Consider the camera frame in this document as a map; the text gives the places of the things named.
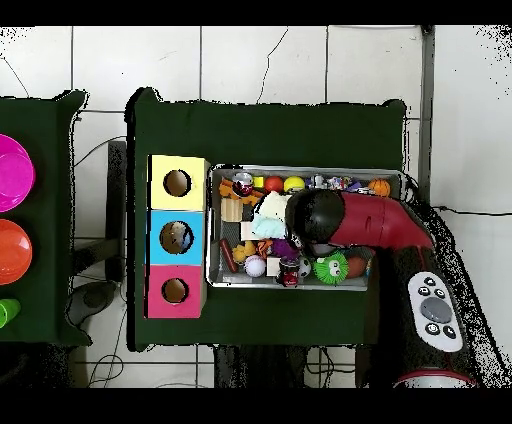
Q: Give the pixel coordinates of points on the cream knitted cloth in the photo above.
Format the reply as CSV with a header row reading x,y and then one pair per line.
x,y
272,206

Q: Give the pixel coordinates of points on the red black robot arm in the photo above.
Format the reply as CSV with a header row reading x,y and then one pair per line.
x,y
376,224

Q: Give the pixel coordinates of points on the clear mesh bin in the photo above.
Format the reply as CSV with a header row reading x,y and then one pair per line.
x,y
216,276

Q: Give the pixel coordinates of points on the wooden box with three holes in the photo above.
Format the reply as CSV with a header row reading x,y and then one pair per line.
x,y
178,212

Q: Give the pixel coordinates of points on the red silver soda can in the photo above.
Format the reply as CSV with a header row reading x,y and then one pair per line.
x,y
244,183

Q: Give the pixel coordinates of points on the red orange ball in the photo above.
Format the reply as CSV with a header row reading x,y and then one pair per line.
x,y
275,185

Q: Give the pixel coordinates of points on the yellow ball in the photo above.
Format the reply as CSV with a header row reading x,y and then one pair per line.
x,y
294,183

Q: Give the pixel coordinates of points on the white baseball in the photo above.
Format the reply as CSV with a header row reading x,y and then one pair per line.
x,y
255,266

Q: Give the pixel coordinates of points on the red black can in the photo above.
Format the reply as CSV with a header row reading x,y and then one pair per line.
x,y
290,272

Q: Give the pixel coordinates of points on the green spiky ball with eyes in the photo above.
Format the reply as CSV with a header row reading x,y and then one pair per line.
x,y
331,270

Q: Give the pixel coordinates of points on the orange plate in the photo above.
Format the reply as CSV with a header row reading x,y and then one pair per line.
x,y
12,252

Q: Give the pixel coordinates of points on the pink plate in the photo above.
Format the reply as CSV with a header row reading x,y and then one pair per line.
x,y
12,172

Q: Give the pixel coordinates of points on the green cup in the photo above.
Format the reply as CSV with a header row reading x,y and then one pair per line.
x,y
6,312

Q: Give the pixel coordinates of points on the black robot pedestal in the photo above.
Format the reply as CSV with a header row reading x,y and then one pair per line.
x,y
264,368

